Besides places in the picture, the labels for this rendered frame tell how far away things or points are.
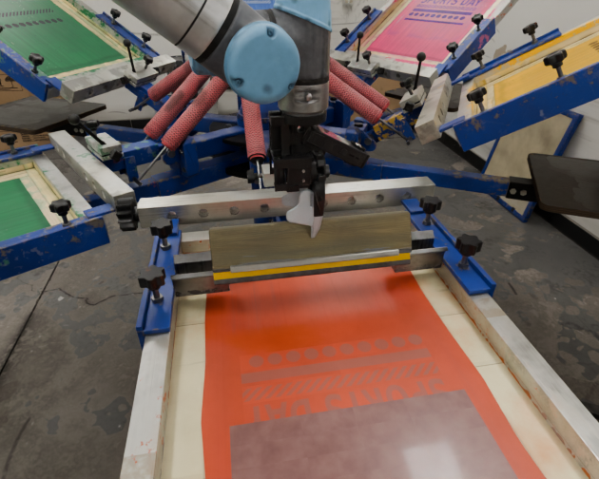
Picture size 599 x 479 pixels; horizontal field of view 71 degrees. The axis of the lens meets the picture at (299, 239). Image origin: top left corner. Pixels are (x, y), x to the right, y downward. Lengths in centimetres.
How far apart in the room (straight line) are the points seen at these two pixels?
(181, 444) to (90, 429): 132
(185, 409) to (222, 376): 7
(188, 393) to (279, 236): 28
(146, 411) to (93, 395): 141
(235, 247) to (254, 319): 13
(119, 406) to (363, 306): 136
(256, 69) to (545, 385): 55
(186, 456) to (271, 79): 46
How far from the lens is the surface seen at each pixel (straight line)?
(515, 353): 72
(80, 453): 188
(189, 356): 71
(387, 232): 77
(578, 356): 234
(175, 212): 96
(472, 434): 65
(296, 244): 73
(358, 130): 139
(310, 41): 60
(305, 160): 65
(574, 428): 67
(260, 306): 78
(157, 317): 72
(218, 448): 61
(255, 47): 43
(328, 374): 67
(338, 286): 82
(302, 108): 62
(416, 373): 69
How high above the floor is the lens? 147
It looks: 33 degrees down
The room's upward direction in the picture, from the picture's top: straight up
